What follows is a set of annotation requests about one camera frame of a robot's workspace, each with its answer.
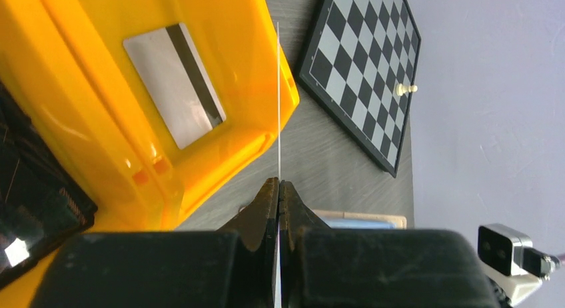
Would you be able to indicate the beige leather card holder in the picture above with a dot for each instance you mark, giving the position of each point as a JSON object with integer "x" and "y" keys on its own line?
{"x": 348, "y": 220}

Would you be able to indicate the thin white credit card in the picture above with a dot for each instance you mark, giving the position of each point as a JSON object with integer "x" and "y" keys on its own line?
{"x": 277, "y": 275}

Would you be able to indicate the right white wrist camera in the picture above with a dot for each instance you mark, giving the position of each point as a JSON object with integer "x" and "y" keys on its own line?
{"x": 515, "y": 268}

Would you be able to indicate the right orange plastic bin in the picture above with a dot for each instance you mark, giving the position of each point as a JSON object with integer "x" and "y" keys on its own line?
{"x": 65, "y": 64}

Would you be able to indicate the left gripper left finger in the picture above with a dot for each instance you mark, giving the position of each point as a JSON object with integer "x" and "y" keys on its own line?
{"x": 232, "y": 266}

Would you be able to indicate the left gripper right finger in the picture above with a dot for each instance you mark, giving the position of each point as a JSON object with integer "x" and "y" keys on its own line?
{"x": 326, "y": 267}

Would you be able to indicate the black white chessboard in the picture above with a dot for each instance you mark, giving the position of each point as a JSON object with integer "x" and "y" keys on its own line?
{"x": 355, "y": 56}

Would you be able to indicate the black cards in orange bin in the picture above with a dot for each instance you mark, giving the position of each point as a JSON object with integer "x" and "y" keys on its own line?
{"x": 41, "y": 205}

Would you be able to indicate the white striped card in bin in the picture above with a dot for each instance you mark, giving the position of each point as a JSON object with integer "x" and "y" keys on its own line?
{"x": 172, "y": 71}

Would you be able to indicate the white chess piece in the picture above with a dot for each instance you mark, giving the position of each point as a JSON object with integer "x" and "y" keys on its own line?
{"x": 402, "y": 89}

